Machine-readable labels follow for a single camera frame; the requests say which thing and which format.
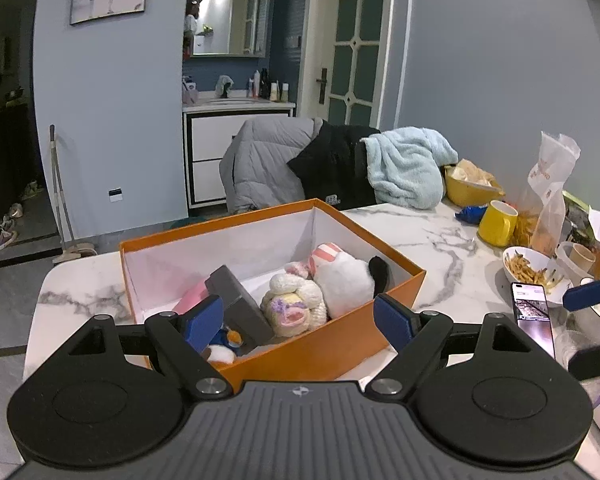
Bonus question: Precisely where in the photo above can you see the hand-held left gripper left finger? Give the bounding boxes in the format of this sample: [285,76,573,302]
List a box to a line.
[69,294,233,396]

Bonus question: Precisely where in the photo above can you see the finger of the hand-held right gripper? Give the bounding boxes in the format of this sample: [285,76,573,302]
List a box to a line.
[562,274,600,311]
[567,342,600,382]

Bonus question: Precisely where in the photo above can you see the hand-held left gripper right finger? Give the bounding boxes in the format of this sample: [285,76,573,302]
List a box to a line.
[362,292,533,396]

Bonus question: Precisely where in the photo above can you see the pink pouch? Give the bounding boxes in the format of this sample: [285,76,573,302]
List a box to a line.
[172,280,216,313]

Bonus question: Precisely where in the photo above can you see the brown dog plush toy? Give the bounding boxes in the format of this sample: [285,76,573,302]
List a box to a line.
[202,327,243,366]

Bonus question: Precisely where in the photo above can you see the grey square gift box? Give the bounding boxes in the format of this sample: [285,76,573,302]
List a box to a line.
[205,265,276,348]

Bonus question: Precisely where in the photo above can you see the pink striped white plush toy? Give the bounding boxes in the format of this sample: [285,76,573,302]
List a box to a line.
[307,242,392,318]

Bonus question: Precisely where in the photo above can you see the orange cardboard box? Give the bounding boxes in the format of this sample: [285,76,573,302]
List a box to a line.
[119,198,427,393]

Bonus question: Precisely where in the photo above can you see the cream knitted plush toy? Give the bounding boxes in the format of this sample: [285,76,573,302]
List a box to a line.
[260,261,328,338]

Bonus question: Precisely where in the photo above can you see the paper cup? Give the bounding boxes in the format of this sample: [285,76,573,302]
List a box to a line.
[555,241,598,283]

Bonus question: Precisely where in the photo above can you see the smartphone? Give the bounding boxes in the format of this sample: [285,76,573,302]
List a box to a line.
[511,281,556,358]

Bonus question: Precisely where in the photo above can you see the bowl of fries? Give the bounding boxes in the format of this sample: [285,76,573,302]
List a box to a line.
[502,246,576,296]

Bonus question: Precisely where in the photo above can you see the green snack packet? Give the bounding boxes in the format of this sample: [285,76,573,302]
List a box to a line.
[562,190,600,246]

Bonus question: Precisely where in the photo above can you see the clear plastic snack bag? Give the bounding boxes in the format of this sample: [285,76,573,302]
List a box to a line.
[512,131,581,256]

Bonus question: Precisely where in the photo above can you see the yellow cup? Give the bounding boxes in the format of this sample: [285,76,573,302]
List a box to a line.
[477,200,519,247]

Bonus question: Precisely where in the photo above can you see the blue snack packet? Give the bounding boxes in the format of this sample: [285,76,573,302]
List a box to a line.
[454,205,488,224]

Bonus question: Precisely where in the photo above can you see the yellow bowl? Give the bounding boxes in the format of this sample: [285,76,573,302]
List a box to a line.
[444,159,506,208]

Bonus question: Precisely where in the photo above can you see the light blue towel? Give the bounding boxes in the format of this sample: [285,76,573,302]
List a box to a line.
[360,126,460,209]

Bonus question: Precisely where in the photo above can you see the black jacket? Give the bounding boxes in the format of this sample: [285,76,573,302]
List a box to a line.
[286,120,383,210]

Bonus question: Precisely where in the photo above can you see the grey puffer jacket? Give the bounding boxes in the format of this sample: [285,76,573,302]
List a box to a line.
[219,117,326,213]

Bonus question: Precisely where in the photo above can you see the white vanity cabinet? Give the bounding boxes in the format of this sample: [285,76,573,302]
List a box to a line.
[182,100,297,210]

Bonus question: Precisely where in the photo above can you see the broom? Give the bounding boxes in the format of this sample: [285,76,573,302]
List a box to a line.
[49,125,97,266]

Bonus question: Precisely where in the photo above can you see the toiletry bottles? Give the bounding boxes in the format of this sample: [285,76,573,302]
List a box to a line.
[250,69,291,103]

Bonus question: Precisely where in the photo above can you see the dark wooden cabinet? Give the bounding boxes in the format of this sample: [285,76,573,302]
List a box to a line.
[0,102,46,271]

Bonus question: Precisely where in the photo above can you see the glass panel door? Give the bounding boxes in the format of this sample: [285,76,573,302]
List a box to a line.
[310,0,396,131]

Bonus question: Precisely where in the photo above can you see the wall mirror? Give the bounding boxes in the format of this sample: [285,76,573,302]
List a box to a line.
[190,0,272,58]

